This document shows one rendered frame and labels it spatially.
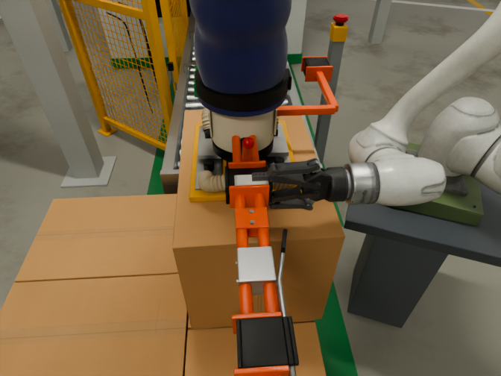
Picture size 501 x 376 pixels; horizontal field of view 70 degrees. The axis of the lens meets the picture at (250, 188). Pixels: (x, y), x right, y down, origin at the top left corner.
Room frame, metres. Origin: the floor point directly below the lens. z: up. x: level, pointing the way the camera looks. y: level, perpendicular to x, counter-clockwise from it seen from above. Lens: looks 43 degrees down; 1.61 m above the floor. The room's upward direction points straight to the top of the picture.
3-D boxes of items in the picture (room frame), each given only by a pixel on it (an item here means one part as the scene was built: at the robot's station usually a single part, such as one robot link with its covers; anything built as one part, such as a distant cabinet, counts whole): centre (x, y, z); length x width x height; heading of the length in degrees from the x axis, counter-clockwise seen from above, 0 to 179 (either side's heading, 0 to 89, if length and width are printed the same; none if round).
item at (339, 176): (0.56, -0.16, 1.09); 0.09 x 0.07 x 0.08; 93
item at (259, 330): (0.21, -0.01, 1.09); 0.08 x 0.07 x 0.05; 4
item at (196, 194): (0.81, 0.12, 0.98); 0.34 x 0.10 x 0.05; 4
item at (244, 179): (0.55, 0.00, 1.11); 0.07 x 0.03 x 0.01; 93
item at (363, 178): (0.57, -0.23, 1.09); 0.09 x 0.06 x 0.09; 3
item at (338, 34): (1.78, -0.43, 0.50); 0.07 x 0.07 x 1.00; 4
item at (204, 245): (0.80, 0.00, 0.76); 0.60 x 0.40 x 0.40; 5
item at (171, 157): (2.32, 0.43, 0.50); 2.31 x 0.05 x 0.19; 4
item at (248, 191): (0.56, 0.00, 1.09); 0.10 x 0.08 x 0.06; 94
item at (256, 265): (0.35, -0.01, 1.08); 0.07 x 0.07 x 0.04; 4
